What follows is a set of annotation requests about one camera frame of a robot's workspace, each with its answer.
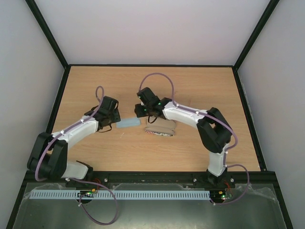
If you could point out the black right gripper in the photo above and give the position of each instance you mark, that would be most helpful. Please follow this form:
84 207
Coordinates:
139 110

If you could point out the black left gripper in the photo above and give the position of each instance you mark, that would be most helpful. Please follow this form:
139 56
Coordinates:
117 116

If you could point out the light blue cleaning cloth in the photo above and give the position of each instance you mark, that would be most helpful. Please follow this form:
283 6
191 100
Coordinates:
128 122

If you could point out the stars and stripes glasses case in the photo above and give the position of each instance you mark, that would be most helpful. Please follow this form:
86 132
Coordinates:
161 126

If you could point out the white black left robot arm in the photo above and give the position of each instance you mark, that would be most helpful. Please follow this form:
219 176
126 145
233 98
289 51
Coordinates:
49 156

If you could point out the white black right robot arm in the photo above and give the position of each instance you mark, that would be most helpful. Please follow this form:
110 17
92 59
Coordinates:
214 131

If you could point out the light blue slotted cable duct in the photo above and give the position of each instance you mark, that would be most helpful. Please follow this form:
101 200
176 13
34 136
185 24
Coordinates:
121 195

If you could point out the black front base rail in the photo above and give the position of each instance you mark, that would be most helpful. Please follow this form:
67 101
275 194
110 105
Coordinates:
192 179

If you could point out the black left frame post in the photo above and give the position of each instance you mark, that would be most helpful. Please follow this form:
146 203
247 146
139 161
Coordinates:
46 31

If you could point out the black frame post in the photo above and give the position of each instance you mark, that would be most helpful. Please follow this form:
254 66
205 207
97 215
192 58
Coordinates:
271 6
46 31

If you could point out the black right frame post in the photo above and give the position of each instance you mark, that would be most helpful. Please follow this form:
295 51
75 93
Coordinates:
271 6

